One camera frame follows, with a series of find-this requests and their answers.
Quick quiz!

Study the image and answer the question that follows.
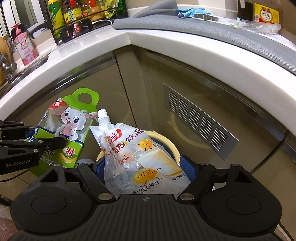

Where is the clear plastic wrapper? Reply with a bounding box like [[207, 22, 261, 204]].
[[240, 20, 282, 35]]

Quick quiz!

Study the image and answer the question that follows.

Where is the cooking wine jug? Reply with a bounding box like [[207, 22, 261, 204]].
[[253, 2, 281, 25]]

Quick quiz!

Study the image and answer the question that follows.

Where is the grey fabric mat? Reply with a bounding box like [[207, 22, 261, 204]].
[[112, 0, 296, 76]]

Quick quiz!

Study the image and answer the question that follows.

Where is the yellow green snack bag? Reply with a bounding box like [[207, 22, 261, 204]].
[[104, 0, 125, 18]]

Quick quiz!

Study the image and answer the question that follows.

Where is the black phone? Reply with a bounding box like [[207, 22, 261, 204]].
[[60, 20, 93, 44]]

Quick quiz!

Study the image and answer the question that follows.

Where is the black pot handle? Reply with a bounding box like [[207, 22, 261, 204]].
[[29, 22, 50, 39]]

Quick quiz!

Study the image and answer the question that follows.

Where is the beige vented cabinet door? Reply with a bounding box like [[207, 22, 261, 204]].
[[146, 50, 288, 176]]

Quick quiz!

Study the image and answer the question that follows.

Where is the cream round trash bin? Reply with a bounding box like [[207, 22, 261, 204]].
[[94, 130, 181, 183]]

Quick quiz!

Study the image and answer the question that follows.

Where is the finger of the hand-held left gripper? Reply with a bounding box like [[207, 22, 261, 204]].
[[0, 137, 68, 153], [0, 120, 41, 141]]

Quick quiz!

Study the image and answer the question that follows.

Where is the black wire rack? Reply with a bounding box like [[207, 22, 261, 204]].
[[46, 0, 129, 46]]

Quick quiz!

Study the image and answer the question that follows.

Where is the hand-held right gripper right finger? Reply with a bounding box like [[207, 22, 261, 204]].
[[178, 155, 255, 202]]

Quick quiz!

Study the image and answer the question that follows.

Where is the steel sink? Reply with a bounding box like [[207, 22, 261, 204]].
[[13, 53, 50, 79]]

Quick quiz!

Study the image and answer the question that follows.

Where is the grey vent grille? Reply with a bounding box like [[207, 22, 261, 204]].
[[163, 83, 239, 161]]

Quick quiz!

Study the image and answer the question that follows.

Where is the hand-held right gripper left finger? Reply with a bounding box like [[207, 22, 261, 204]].
[[38, 160, 116, 202]]

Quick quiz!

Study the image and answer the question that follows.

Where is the green label bottle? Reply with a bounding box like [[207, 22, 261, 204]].
[[47, 0, 64, 39]]

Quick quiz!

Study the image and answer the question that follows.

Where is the green rabbit print package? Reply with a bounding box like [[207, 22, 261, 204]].
[[29, 88, 100, 178]]

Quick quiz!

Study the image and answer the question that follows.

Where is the clear plastic bag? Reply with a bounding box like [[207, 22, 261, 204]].
[[103, 132, 192, 202]]

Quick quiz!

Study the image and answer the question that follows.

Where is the white charging cable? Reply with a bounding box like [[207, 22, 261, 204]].
[[92, 19, 113, 29]]

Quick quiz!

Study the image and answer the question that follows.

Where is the beige plain cabinet door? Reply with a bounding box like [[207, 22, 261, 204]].
[[251, 139, 296, 234], [0, 52, 130, 163]]

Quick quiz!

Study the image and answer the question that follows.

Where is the yellow label bottle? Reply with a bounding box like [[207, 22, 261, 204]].
[[74, 0, 90, 19]]

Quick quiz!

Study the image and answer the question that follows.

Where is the white drink pouch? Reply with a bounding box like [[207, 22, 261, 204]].
[[90, 109, 185, 183]]

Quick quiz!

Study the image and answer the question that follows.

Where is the metal faucet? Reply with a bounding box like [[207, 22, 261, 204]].
[[0, 53, 18, 84]]

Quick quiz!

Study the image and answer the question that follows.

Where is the pink soap bottle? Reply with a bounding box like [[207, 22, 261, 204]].
[[11, 23, 36, 66]]

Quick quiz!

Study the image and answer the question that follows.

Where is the dark sauce bottle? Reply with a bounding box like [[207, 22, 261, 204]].
[[62, 0, 76, 25]]

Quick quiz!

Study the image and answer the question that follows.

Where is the blue cloth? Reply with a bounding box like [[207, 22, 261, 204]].
[[175, 8, 212, 19]]

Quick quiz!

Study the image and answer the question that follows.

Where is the window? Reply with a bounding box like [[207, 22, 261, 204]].
[[0, 0, 38, 35]]

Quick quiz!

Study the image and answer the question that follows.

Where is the black cable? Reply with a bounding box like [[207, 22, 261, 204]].
[[0, 171, 30, 183]]

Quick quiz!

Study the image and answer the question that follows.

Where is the wooden cutting board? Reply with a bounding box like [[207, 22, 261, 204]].
[[0, 36, 12, 87]]

